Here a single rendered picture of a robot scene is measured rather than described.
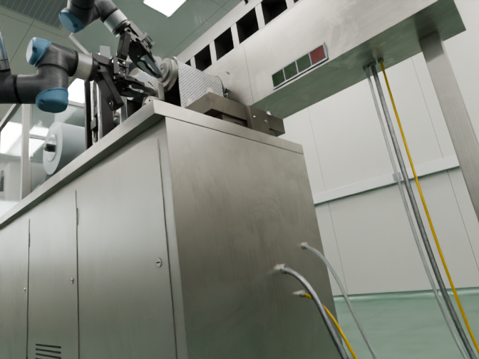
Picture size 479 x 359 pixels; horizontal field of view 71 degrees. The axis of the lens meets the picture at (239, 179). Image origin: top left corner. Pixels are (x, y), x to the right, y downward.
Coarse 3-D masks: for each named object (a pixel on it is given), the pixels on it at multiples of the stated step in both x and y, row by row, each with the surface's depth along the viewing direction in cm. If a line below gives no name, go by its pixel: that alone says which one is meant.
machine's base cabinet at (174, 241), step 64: (192, 128) 87; (64, 192) 120; (128, 192) 89; (192, 192) 80; (256, 192) 99; (0, 256) 170; (64, 256) 114; (128, 256) 86; (192, 256) 75; (256, 256) 91; (0, 320) 159; (64, 320) 109; (128, 320) 83; (192, 320) 70; (256, 320) 84; (320, 320) 104
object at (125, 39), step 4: (124, 32) 118; (120, 36) 120; (124, 36) 117; (128, 36) 118; (120, 40) 119; (124, 40) 117; (128, 40) 118; (120, 44) 117; (124, 44) 116; (128, 44) 117; (120, 48) 116; (124, 48) 116; (128, 48) 117; (116, 52) 117; (120, 52) 114; (124, 52) 115; (116, 56) 116; (120, 56) 115; (124, 56) 115
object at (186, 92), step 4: (180, 84) 126; (184, 84) 127; (180, 88) 125; (184, 88) 126; (188, 88) 128; (192, 88) 130; (196, 88) 131; (180, 92) 124; (184, 92) 126; (188, 92) 127; (192, 92) 129; (196, 92) 131; (200, 92) 133; (204, 92) 134; (180, 96) 124; (184, 96) 125; (188, 96) 127; (192, 96) 129; (196, 96) 130; (200, 96) 132; (180, 100) 124; (184, 100) 124; (184, 104) 124
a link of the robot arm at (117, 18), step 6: (114, 12) 115; (120, 12) 117; (108, 18) 115; (114, 18) 116; (120, 18) 116; (126, 18) 119; (108, 24) 117; (114, 24) 116; (120, 24) 117; (114, 30) 118
